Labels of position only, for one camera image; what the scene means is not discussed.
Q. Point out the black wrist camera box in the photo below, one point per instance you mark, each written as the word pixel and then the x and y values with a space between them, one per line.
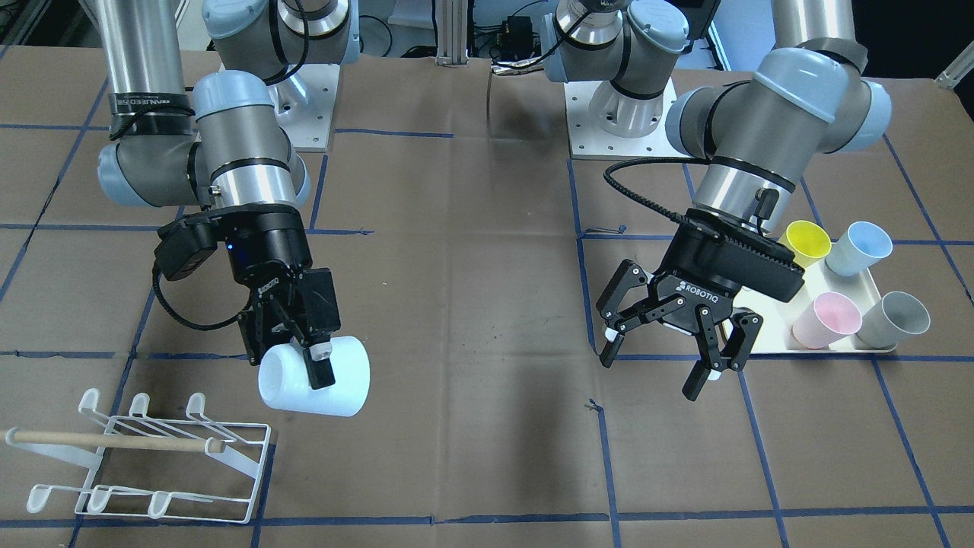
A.
pixel 184 245

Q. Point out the pink plastic cup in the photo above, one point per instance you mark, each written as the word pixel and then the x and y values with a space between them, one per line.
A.
pixel 829 318

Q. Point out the aluminium frame post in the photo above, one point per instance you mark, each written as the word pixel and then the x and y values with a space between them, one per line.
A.
pixel 452 31

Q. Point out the cream bunny print tray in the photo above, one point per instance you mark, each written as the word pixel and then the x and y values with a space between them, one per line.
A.
pixel 775 336

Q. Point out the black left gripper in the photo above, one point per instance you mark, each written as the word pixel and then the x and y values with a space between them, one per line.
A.
pixel 696 288

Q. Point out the grey plastic cup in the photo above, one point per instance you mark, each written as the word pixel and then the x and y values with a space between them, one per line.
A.
pixel 896 317

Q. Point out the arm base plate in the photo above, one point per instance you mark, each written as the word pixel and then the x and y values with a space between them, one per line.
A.
pixel 606 126
pixel 312 106

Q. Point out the white wire cup rack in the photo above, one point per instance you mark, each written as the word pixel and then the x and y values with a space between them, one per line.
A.
pixel 161 485

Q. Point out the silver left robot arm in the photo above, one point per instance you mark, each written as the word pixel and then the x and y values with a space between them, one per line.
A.
pixel 755 137

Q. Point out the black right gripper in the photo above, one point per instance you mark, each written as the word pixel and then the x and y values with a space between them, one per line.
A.
pixel 268 247

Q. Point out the wooden dowel rod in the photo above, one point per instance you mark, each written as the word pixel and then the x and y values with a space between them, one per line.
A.
pixel 129 442

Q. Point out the yellow plastic cup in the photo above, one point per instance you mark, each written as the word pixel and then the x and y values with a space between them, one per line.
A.
pixel 808 241

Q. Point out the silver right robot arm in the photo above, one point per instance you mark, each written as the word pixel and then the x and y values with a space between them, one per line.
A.
pixel 155 156

